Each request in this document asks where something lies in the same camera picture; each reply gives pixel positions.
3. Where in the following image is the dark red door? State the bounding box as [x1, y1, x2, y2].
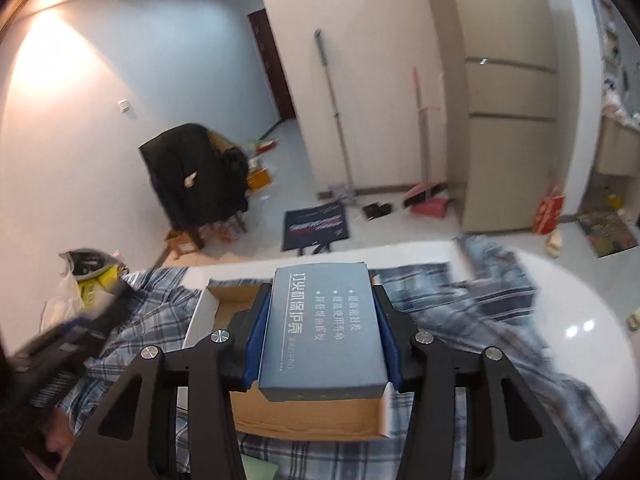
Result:
[247, 10, 296, 122]

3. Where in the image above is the small brown cardboard box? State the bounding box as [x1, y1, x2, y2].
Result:
[166, 230, 201, 260]

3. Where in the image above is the beige refrigerator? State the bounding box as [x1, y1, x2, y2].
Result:
[442, 0, 561, 235]

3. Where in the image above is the red dustpan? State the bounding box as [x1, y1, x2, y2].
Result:
[402, 182, 453, 219]

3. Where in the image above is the yellow packet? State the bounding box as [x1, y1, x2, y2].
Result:
[77, 265, 123, 307]

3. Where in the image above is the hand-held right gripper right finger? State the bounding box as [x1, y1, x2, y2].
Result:
[370, 282, 583, 480]

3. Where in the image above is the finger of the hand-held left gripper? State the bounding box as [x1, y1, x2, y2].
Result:
[70, 280, 136, 346]

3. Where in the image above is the beige kitchen cabinet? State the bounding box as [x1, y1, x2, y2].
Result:
[595, 115, 640, 178]

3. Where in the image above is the red paper bag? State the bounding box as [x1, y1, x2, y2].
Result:
[535, 186, 566, 235]

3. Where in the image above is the grey mop pole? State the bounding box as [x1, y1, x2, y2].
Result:
[314, 29, 358, 206]

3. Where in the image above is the clear plastic bag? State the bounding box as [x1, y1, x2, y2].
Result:
[42, 260, 86, 333]

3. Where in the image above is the white cardboard box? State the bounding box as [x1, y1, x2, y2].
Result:
[182, 275, 396, 442]

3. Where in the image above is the dark doormat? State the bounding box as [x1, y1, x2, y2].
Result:
[280, 201, 353, 253]

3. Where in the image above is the orange box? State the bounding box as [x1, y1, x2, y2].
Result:
[247, 167, 273, 192]

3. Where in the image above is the wooden chair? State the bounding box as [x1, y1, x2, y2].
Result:
[170, 130, 250, 251]

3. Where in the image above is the person's left hand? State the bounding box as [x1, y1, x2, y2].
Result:
[42, 407, 83, 468]

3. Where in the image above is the grey-blue rectangular box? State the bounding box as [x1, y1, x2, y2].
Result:
[257, 262, 391, 403]

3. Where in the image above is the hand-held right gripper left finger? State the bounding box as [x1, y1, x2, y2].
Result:
[57, 282, 273, 480]

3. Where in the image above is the blue plaid cloth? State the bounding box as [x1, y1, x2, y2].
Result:
[65, 235, 621, 480]

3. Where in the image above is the open box of clutter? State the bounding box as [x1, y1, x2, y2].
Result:
[577, 210, 640, 259]

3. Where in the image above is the green snap pouch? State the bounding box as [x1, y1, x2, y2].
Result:
[241, 454, 280, 480]

